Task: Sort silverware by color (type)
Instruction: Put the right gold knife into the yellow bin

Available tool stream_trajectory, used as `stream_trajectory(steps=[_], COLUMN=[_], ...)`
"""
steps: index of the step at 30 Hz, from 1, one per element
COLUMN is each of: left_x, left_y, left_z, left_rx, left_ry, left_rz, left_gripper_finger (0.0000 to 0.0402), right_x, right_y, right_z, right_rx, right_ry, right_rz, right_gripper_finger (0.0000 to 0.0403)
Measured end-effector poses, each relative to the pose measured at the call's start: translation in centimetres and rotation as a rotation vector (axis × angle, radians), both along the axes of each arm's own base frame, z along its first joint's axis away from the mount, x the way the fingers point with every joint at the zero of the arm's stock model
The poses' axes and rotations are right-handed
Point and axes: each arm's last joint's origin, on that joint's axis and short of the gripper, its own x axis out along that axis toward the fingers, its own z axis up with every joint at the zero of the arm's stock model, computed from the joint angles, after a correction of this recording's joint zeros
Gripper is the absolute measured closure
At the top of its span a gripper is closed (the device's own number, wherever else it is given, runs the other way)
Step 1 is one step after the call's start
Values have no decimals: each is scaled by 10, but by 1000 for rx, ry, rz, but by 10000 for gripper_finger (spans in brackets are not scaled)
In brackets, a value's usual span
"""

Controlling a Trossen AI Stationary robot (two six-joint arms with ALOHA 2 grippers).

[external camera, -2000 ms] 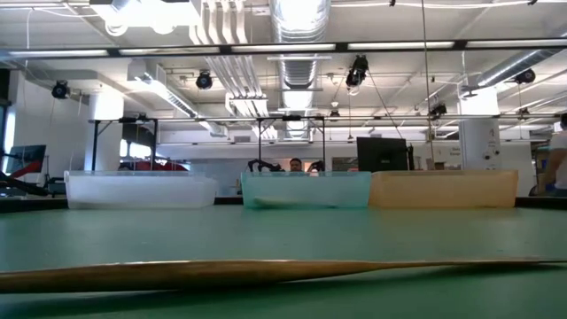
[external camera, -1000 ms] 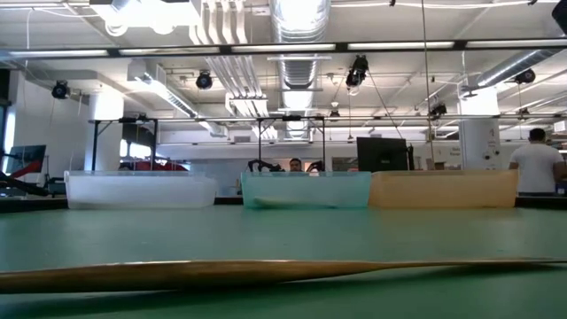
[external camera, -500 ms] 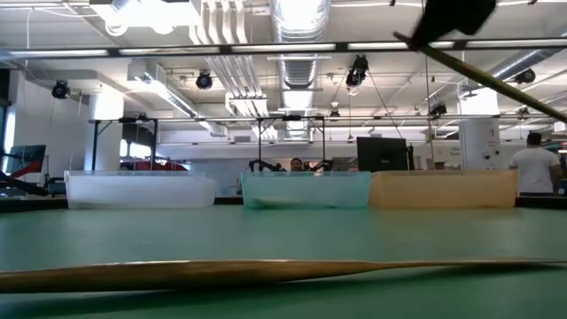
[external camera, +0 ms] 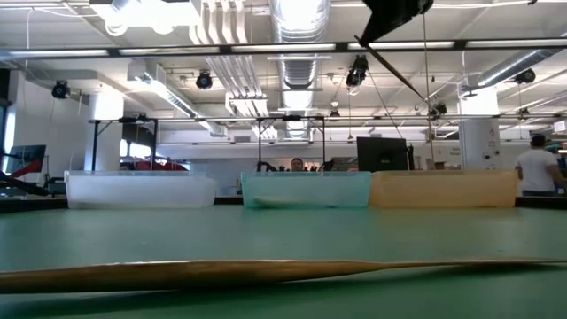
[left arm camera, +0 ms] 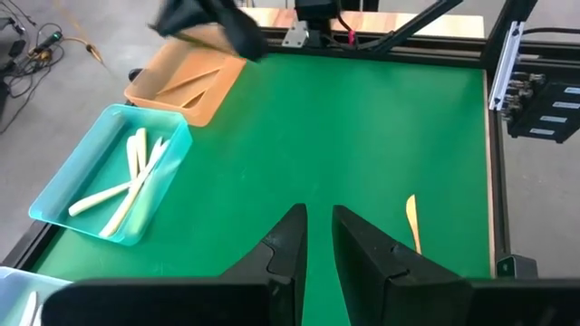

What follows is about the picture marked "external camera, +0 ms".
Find wooden knife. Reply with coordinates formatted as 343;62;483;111
353;35;427;102
0;258;567;295

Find black computer monitor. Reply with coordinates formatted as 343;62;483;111
356;136;409;173

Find white building column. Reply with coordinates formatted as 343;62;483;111
87;95;125;172
458;86;502;172

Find white ceiling pipes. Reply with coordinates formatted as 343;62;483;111
190;0;271;119

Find orange plastic bin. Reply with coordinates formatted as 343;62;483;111
368;169;519;209

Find teal plastic bin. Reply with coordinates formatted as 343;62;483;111
240;171;372;209

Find standing person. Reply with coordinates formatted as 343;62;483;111
514;134;567;198

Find green table mat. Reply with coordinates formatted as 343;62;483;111
0;206;567;319

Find white ceiling air unit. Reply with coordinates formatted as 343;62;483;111
88;0;200;36

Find red background object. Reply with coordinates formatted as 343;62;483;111
119;159;190;172

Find clear plastic bin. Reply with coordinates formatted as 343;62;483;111
64;170;219;210

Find background monitor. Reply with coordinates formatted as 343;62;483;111
3;144;48;178

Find silver round ceiling duct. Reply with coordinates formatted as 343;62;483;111
460;47;567;97
268;0;332;139

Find overhead frame light bar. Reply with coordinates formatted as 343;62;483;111
0;39;567;58

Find black background rig frame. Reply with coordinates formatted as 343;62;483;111
89;115;159;172
255;114;328;173

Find white rectangular ceiling duct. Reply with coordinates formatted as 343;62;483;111
128;59;227;138

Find black aluminium table frame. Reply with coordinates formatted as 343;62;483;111
0;196;567;214

